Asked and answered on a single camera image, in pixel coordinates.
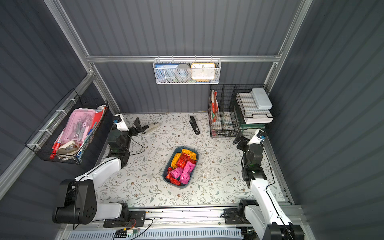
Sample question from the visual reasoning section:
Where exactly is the yellow tea bag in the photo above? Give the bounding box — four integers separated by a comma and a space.
171, 153, 182, 169
182, 149, 197, 161

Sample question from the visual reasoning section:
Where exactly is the teal plastic storage box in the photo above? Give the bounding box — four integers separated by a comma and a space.
163, 147, 199, 189

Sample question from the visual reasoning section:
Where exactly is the pink tea bag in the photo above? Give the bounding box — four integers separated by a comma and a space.
180, 162, 196, 185
170, 167, 184, 179

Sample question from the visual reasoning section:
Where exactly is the red tea bag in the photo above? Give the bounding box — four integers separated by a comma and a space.
177, 153, 190, 168
166, 174, 181, 186

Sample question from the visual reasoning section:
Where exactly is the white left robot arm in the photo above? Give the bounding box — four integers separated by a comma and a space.
52, 114, 149, 226

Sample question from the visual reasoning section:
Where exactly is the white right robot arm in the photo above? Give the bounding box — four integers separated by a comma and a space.
234, 129, 305, 240

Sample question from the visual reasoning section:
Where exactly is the white flat box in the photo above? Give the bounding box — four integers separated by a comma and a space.
252, 88, 273, 110

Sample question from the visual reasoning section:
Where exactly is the yellow tea bag in box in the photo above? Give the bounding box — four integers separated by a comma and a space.
182, 149, 197, 161

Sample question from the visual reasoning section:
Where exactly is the blue box in basket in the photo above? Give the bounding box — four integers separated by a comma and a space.
154, 63, 179, 84

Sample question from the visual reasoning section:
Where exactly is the white and black stapler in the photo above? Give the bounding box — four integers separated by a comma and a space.
143, 123, 160, 135

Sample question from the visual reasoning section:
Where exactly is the white paper tray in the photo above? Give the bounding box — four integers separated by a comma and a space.
236, 93, 274, 124

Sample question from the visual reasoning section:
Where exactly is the pink pencil case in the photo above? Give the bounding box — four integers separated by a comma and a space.
61, 109, 96, 145

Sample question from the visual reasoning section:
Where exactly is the beige tape dispenser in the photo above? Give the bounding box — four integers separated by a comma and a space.
57, 140, 80, 156

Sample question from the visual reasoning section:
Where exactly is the grey tape roll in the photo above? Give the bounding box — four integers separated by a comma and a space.
175, 64, 191, 83

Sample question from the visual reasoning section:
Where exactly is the yellow white alarm clock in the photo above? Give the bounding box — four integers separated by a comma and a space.
191, 63, 216, 81

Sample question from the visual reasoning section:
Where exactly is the red marker pen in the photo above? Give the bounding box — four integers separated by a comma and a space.
50, 141, 61, 160

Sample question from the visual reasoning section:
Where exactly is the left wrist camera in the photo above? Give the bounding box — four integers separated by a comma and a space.
113, 114, 129, 132

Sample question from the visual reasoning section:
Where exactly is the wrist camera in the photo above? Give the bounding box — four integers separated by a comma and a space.
248, 129, 267, 146
113, 114, 129, 132

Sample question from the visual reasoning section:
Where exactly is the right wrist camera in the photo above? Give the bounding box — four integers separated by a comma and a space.
248, 129, 267, 146

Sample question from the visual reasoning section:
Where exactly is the black wire desk organizer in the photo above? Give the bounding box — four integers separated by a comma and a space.
209, 84, 270, 138

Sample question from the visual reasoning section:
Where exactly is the white wire wall basket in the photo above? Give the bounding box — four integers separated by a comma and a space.
153, 58, 222, 85

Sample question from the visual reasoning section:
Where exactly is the black wire side basket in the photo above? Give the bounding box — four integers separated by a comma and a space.
25, 91, 112, 165

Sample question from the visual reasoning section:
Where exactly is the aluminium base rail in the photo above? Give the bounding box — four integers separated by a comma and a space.
56, 204, 259, 240

